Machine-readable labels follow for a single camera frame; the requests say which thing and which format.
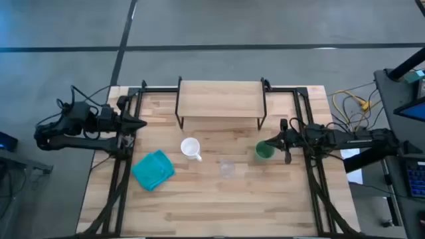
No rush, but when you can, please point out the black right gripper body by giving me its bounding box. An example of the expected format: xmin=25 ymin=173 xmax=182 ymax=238
xmin=280 ymin=118 xmax=308 ymax=165

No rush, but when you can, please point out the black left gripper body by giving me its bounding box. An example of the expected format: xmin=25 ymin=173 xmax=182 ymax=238
xmin=112 ymin=95 xmax=133 ymax=134

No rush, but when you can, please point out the green cup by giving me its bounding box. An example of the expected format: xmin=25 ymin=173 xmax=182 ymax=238
xmin=254 ymin=140 xmax=276 ymax=163

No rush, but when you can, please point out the clear glass cup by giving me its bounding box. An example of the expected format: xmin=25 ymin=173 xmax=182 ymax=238
xmin=218 ymin=158 xmax=236 ymax=180

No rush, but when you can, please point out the white ceramic mug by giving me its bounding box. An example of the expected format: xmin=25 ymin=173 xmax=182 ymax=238
xmin=180 ymin=137 xmax=203 ymax=163

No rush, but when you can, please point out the wooden shelf with black legs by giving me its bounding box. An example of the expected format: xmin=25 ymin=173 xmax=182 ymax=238
xmin=175 ymin=76 xmax=268 ymax=131

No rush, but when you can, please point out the teal folded cloth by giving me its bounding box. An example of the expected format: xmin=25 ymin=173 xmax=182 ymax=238
xmin=131 ymin=149 xmax=176 ymax=192

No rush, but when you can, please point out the white paper sheet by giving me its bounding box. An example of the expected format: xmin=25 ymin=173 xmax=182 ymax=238
xmin=340 ymin=148 xmax=363 ymax=185

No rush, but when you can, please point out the black cart crossbar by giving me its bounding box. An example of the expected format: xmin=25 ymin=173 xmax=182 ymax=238
xmin=343 ymin=147 xmax=399 ymax=174

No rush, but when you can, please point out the dark grey equipment cart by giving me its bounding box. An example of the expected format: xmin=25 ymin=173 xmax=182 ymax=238
xmin=373 ymin=68 xmax=425 ymax=239

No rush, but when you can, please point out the grey side desk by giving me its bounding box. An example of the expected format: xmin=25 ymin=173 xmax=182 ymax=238
xmin=0 ymin=148 xmax=54 ymax=175

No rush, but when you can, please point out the black device with blue light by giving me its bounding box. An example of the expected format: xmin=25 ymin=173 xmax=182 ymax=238
xmin=0 ymin=131 xmax=19 ymax=153

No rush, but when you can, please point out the blue-lit monitor screen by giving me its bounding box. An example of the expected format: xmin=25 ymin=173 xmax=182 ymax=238
xmin=393 ymin=96 xmax=425 ymax=123

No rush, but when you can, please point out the black keyboard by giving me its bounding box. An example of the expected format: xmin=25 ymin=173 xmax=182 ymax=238
xmin=405 ymin=159 xmax=425 ymax=199

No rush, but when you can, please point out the small teal box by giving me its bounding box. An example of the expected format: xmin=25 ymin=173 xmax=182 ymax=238
xmin=403 ymin=69 xmax=425 ymax=84

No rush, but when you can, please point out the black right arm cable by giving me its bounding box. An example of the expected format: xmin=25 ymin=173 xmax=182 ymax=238
xmin=288 ymin=116 xmax=337 ymax=134

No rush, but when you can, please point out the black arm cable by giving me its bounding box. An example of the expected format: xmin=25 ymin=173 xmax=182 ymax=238
xmin=35 ymin=84 xmax=112 ymax=140
xmin=288 ymin=116 xmax=337 ymax=134

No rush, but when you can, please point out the black aluminium table frame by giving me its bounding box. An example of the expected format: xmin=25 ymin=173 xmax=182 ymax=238
xmin=76 ymin=78 xmax=366 ymax=238

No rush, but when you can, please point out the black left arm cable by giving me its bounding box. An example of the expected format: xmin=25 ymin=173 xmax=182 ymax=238
xmin=35 ymin=84 xmax=112 ymax=140

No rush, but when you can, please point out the black cable bundle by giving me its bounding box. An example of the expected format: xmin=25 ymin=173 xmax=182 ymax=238
xmin=308 ymin=162 xmax=361 ymax=236
xmin=79 ymin=159 xmax=132 ymax=236

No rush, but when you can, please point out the yellow floor cable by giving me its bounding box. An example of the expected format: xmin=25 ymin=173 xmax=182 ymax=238
xmin=331 ymin=89 xmax=383 ymax=130

